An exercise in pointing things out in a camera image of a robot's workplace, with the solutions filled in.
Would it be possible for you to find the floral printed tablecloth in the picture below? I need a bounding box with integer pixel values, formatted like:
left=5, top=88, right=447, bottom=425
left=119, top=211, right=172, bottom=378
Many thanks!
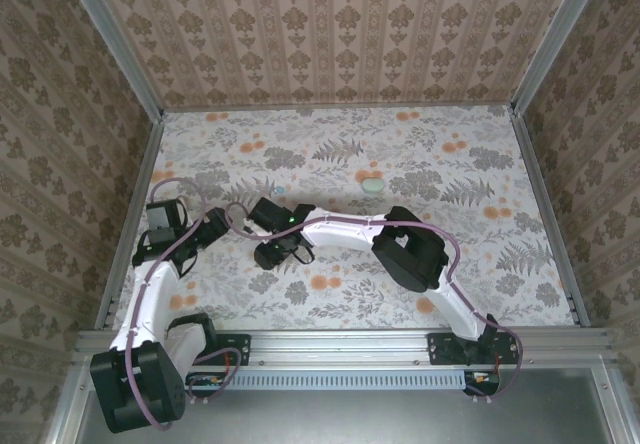
left=107, top=105, right=576, bottom=333

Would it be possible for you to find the aluminium side rail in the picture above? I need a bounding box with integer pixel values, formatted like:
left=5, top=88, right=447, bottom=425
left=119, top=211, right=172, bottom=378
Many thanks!
left=508, top=108, right=592, bottom=329
left=93, top=113, right=166, bottom=333

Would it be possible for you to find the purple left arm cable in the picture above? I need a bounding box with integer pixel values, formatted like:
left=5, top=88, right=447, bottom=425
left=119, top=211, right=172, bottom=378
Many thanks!
left=124, top=177, right=241, bottom=433

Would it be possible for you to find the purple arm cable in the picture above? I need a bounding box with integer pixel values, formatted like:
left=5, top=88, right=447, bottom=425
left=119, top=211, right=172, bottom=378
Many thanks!
left=124, top=177, right=241, bottom=433
left=224, top=201, right=524, bottom=405

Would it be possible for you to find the aluminium front rail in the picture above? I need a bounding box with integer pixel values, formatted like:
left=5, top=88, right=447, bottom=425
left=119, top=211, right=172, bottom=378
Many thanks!
left=74, top=330, right=614, bottom=368

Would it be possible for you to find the grey slotted cable duct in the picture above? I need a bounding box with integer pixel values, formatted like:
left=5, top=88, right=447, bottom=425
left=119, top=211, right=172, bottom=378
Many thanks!
left=172, top=368, right=469, bottom=392

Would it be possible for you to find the aluminium corner post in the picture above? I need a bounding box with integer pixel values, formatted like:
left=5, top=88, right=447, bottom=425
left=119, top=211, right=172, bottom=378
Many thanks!
left=62, top=0, right=166, bottom=123
left=510, top=0, right=611, bottom=118

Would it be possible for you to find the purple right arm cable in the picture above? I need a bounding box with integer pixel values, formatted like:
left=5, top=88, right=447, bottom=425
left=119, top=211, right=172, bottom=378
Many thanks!
left=224, top=201, right=524, bottom=405

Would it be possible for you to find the grey metal base plate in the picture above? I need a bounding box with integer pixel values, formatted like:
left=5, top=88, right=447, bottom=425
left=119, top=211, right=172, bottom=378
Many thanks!
left=47, top=367, right=640, bottom=444

